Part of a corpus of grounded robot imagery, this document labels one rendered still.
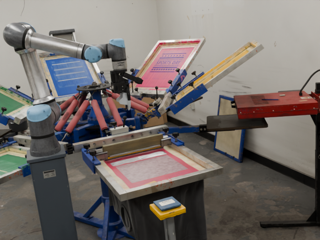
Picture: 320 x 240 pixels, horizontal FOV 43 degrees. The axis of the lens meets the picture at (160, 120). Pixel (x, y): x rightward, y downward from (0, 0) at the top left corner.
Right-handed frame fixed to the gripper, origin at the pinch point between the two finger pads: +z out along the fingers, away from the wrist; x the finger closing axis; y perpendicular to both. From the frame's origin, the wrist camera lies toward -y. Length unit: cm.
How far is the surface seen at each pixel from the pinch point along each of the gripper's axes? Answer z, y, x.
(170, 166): 40.6, -22.4, -7.8
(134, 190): 37.2, 6.8, 21.9
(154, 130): 34, -30, -63
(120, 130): 30, -7, -66
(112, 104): 18, -9, -100
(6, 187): 136, 99, -289
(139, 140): 31, -13, -39
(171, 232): 53, -5, 41
